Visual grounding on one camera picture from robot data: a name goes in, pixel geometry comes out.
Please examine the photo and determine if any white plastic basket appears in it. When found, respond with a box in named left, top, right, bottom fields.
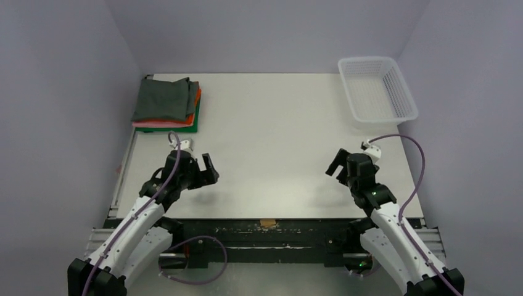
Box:
left=337, top=56, right=419, bottom=126

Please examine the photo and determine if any dark grey t-shirt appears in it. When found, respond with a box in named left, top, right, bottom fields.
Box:
left=131, top=77, right=200, bottom=121

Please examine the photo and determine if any folded green t-shirt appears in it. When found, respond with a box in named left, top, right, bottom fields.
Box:
left=135, top=102, right=200, bottom=133

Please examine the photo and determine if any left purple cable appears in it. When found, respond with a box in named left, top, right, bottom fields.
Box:
left=81, top=130, right=229, bottom=296

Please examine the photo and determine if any folded pink t-shirt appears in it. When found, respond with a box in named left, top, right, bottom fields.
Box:
left=132, top=119, right=194, bottom=128

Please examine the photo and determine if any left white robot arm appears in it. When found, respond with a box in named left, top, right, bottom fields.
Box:
left=67, top=148, right=219, bottom=295

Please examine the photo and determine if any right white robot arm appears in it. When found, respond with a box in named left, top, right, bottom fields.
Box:
left=326, top=146, right=465, bottom=295

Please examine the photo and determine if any brown tape piece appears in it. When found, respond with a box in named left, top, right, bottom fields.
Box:
left=260, top=219, right=278, bottom=229

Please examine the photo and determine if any purple cable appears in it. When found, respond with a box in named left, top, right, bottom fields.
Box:
left=349, top=134, right=463, bottom=296
left=81, top=130, right=229, bottom=296

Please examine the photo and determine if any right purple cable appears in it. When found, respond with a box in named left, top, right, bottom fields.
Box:
left=349, top=134, right=463, bottom=296

